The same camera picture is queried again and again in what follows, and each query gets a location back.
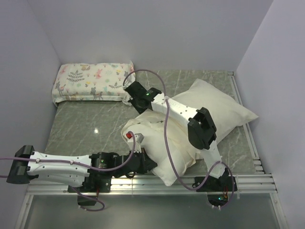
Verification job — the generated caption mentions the cream satin pillowcase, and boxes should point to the cream satin pillowcase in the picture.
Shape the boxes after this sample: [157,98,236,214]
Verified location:
[121,111,203,170]

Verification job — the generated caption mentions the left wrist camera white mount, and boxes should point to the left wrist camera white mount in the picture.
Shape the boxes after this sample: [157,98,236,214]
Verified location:
[126,131,144,153]

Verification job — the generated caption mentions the animal print patterned pillow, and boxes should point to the animal print patterned pillow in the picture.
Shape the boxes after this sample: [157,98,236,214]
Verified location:
[52,62,135,105]

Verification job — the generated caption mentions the white pillow insert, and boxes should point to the white pillow insert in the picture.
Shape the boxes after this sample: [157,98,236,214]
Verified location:
[150,78,260,187]

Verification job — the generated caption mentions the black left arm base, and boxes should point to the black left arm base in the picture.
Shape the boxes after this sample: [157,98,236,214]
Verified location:
[67,176,111,209]

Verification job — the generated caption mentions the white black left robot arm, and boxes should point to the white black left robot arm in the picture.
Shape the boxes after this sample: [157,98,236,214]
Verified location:
[6,145,157,193]

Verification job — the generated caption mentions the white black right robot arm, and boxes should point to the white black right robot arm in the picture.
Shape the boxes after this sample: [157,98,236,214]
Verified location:
[123,81,228,191]

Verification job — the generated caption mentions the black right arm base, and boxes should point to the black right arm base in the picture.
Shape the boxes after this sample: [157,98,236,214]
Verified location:
[196,175,237,209]

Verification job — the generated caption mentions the aluminium mounting rail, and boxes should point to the aluminium mounting rail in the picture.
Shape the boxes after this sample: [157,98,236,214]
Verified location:
[26,174,277,196]

